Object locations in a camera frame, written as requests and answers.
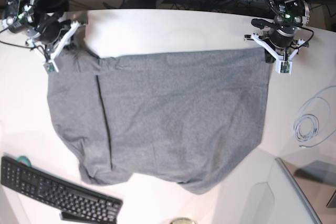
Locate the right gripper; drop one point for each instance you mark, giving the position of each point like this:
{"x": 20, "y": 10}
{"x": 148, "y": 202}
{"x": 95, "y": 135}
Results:
{"x": 49, "y": 32}

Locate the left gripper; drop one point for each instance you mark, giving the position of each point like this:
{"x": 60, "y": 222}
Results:
{"x": 268, "y": 56}

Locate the grey t-shirt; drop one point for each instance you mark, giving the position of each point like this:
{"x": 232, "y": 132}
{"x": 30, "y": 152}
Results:
{"x": 187, "y": 117}

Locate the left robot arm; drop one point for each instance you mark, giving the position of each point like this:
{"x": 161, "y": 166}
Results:
{"x": 286, "y": 34}

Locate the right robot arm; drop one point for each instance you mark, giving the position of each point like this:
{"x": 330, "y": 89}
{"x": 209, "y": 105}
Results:
{"x": 40, "y": 20}

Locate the green tape roll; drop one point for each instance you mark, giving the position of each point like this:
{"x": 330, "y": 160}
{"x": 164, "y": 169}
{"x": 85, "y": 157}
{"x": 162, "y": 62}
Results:
{"x": 24, "y": 160}

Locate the grey monitor edge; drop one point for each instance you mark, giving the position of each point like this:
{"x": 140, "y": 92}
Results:
{"x": 316, "y": 180}

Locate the black keyboard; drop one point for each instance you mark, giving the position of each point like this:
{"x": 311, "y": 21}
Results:
{"x": 76, "y": 203}

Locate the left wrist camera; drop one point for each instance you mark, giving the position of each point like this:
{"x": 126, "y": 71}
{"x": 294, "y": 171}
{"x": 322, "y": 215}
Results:
{"x": 284, "y": 67}

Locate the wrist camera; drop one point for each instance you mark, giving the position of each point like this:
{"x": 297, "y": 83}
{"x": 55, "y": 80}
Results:
{"x": 284, "y": 67}
{"x": 50, "y": 67}

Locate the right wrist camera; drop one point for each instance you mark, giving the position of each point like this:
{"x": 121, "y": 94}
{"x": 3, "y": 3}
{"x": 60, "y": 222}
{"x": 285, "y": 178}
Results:
{"x": 50, "y": 67}

